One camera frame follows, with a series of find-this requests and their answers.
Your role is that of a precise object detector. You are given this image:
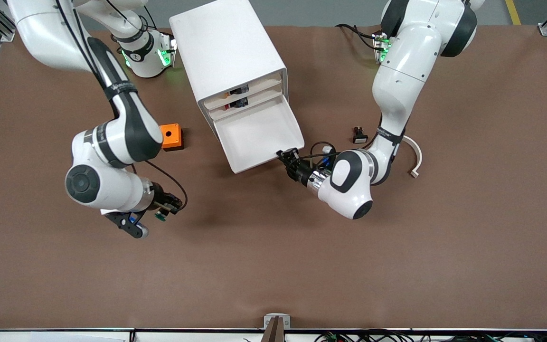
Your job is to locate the black arm base cable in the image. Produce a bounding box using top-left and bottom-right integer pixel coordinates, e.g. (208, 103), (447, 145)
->
(335, 23), (379, 51)

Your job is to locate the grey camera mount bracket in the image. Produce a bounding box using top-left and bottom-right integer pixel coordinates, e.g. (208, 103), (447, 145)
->
(260, 313), (292, 342)

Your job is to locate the white curved bracket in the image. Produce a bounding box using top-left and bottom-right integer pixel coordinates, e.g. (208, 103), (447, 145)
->
(399, 135), (423, 179)

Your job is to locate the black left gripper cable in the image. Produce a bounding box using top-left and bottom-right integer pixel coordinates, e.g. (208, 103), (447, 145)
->
(297, 141), (339, 168)

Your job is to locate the orange button box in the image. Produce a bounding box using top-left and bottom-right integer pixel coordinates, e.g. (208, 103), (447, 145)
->
(160, 123), (184, 152)

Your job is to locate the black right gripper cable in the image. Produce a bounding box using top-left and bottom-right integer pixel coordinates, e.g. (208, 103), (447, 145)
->
(54, 0), (189, 212)

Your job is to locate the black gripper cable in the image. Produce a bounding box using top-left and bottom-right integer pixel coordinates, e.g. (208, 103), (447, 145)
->
(297, 141), (339, 168)
(54, 0), (189, 212)

